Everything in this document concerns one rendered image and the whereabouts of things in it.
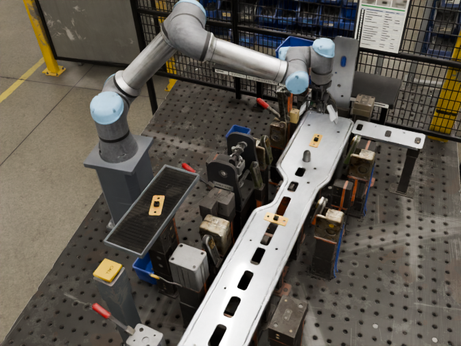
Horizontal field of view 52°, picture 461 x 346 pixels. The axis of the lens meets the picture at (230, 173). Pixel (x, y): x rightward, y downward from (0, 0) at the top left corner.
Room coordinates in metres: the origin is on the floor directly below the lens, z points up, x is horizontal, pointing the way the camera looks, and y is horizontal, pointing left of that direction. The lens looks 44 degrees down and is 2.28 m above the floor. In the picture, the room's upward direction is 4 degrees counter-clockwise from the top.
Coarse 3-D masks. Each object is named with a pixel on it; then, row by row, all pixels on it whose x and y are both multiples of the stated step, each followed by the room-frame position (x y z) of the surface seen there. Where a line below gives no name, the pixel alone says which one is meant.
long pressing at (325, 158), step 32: (320, 128) 1.57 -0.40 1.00; (352, 128) 1.56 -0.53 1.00; (288, 160) 1.39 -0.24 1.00; (320, 160) 1.37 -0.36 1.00; (288, 192) 1.21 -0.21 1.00; (256, 224) 1.06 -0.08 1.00; (288, 224) 1.05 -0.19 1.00; (288, 256) 0.92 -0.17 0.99; (256, 288) 0.81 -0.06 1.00; (192, 320) 0.71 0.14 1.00; (224, 320) 0.71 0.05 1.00; (256, 320) 0.70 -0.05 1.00
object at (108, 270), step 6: (102, 264) 0.82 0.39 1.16; (108, 264) 0.82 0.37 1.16; (114, 264) 0.82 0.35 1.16; (120, 264) 0.81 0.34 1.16; (96, 270) 0.80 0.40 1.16; (102, 270) 0.80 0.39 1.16; (108, 270) 0.80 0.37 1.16; (114, 270) 0.79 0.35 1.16; (96, 276) 0.78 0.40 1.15; (102, 276) 0.78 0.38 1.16; (108, 276) 0.78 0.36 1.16; (114, 276) 0.78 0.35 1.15
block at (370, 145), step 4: (360, 140) 1.50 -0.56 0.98; (364, 140) 1.50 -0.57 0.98; (368, 140) 1.50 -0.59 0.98; (360, 144) 1.48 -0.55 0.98; (364, 144) 1.47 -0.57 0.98; (368, 144) 1.47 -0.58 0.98; (372, 144) 1.47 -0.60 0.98; (376, 144) 1.47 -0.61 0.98; (364, 148) 1.45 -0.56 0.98; (368, 148) 1.45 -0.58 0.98; (372, 148) 1.44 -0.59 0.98; (364, 192) 1.45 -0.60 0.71
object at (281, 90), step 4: (280, 88) 1.58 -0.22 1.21; (284, 88) 1.58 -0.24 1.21; (276, 92) 1.56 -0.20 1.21; (280, 92) 1.55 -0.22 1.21; (284, 92) 1.56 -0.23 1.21; (288, 92) 1.55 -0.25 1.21; (280, 96) 1.55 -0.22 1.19; (284, 96) 1.57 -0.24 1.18; (288, 96) 1.54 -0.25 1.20; (280, 100) 1.55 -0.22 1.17; (284, 100) 1.57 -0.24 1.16; (280, 104) 1.55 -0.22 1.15; (284, 104) 1.57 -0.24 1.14; (280, 108) 1.55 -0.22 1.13; (284, 108) 1.55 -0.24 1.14; (280, 112) 1.55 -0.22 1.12; (284, 112) 1.54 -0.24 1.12; (280, 116) 1.55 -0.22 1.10; (284, 116) 1.54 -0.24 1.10; (284, 120) 1.54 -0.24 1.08; (288, 120) 1.57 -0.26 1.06
